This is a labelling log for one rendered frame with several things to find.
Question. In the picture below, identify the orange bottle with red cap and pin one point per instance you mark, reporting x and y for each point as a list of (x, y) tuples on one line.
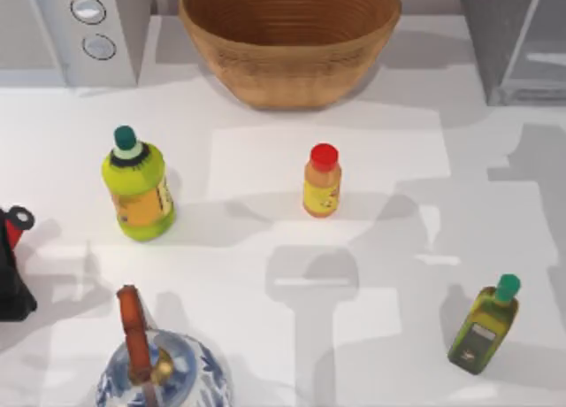
[(322, 186)]

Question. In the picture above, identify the yellow-green bottle with green cap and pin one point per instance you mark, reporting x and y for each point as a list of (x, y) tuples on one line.
[(139, 190)]

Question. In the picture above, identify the brown woven basket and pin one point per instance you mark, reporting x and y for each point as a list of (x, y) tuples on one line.
[(287, 48)]

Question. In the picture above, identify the blue and white teapot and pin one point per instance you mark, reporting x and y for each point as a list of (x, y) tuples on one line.
[(163, 363)]

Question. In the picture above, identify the small microwave knob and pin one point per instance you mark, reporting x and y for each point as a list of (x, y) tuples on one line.
[(99, 46)]

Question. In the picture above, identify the olive green square bottle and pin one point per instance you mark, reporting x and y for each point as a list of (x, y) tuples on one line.
[(482, 332)]

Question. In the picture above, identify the large microwave knob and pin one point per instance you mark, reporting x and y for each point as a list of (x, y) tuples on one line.
[(88, 9)]

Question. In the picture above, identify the black and red object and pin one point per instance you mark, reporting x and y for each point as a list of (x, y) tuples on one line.
[(11, 265)]

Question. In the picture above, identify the pale microwave oven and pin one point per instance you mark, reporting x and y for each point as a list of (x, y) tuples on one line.
[(40, 35)]

